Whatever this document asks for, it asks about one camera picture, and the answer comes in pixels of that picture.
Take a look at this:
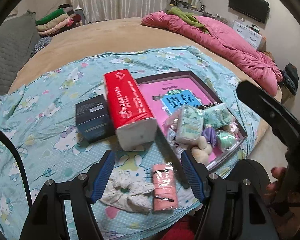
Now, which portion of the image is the white floral scrunchie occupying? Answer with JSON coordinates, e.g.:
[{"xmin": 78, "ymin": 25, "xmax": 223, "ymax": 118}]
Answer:
[{"xmin": 100, "ymin": 170, "xmax": 154, "ymax": 213}]

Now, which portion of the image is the pink hairclip packet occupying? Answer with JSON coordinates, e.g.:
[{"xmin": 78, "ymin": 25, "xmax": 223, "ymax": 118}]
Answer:
[{"xmin": 152, "ymin": 163, "xmax": 179, "ymax": 211}]

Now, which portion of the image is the purple plush toy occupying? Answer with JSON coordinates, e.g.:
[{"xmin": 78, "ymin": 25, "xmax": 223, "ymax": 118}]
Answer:
[{"xmin": 191, "ymin": 126, "xmax": 218, "ymax": 163}]

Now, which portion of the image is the green mint tissue packet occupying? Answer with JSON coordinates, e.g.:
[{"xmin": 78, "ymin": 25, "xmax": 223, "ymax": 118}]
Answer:
[{"xmin": 216, "ymin": 130, "xmax": 238, "ymax": 152}]

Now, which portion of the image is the green patterned tissue packet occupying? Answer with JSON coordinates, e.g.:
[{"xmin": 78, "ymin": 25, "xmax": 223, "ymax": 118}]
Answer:
[{"xmin": 175, "ymin": 105, "xmax": 204, "ymax": 146}]

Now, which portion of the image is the teal patterned pouch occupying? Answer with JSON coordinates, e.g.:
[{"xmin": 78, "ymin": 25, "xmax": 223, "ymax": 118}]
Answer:
[{"xmin": 203, "ymin": 103, "xmax": 235, "ymax": 129}]

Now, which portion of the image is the person's right hand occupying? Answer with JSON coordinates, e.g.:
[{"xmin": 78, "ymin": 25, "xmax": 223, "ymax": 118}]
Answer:
[{"xmin": 264, "ymin": 167, "xmax": 287, "ymax": 202}]

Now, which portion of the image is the shallow tray with pink book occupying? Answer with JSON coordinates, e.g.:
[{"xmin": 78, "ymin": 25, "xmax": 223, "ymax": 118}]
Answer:
[{"xmin": 136, "ymin": 71, "xmax": 248, "ymax": 171}]

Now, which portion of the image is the dark navy small box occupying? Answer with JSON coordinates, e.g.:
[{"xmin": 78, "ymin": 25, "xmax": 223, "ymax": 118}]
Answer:
[{"xmin": 75, "ymin": 95, "xmax": 115, "ymax": 143}]

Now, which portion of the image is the red tissue pack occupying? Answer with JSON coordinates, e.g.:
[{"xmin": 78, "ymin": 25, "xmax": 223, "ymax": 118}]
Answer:
[{"xmin": 104, "ymin": 69, "xmax": 158, "ymax": 151}]

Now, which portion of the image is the Hello Kitty blue bedsheet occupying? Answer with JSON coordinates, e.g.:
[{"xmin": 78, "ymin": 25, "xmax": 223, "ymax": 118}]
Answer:
[{"xmin": 0, "ymin": 46, "xmax": 261, "ymax": 239}]

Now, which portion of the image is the dark clothes pile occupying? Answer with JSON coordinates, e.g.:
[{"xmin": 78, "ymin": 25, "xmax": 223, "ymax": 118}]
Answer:
[{"xmin": 281, "ymin": 63, "xmax": 299, "ymax": 96}]

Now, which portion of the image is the pink quilt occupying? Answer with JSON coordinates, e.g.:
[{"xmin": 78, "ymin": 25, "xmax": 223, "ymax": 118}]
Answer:
[{"xmin": 141, "ymin": 11, "xmax": 283, "ymax": 96}]

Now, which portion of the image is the round beige mattress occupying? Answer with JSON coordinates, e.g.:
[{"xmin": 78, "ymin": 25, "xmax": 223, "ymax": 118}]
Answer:
[{"xmin": 8, "ymin": 16, "xmax": 283, "ymax": 156}]

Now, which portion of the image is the white drawer cabinet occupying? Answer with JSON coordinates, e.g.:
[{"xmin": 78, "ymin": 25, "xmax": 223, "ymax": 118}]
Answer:
[{"xmin": 232, "ymin": 21, "xmax": 266, "ymax": 51}]

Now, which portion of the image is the green cloth on quilt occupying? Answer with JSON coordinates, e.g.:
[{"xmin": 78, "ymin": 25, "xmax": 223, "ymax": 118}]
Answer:
[{"xmin": 167, "ymin": 7, "xmax": 209, "ymax": 33}]

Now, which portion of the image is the grey quilted sofa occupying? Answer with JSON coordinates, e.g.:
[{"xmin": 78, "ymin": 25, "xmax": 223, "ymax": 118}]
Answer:
[{"xmin": 0, "ymin": 11, "xmax": 40, "ymax": 95}]

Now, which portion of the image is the stack of folded blankets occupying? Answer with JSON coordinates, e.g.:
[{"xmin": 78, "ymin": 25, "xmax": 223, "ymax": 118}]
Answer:
[{"xmin": 36, "ymin": 3, "xmax": 85, "ymax": 37}]

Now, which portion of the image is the cluttered side table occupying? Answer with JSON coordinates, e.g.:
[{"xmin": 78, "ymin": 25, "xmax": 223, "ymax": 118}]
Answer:
[{"xmin": 165, "ymin": 0, "xmax": 213, "ymax": 17}]

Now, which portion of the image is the black cable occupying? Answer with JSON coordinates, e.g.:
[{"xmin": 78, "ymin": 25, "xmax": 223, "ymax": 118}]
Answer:
[{"xmin": 0, "ymin": 123, "xmax": 33, "ymax": 205}]

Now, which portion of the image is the black wall television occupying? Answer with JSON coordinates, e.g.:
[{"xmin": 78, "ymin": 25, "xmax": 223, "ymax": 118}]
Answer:
[{"xmin": 228, "ymin": 0, "xmax": 270, "ymax": 23}]

